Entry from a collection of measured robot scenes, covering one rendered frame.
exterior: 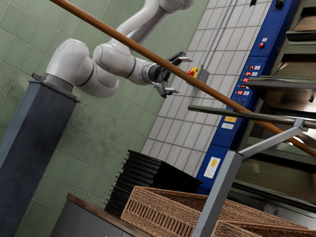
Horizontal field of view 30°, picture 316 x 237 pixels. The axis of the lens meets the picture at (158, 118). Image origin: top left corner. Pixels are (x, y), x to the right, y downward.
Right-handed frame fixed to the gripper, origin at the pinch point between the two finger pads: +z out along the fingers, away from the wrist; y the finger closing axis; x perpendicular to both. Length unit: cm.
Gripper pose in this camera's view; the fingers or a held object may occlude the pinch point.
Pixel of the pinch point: (182, 75)
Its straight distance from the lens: 229.5
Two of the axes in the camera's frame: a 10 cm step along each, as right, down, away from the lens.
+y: -4.1, 9.0, -1.4
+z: 4.9, 0.9, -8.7
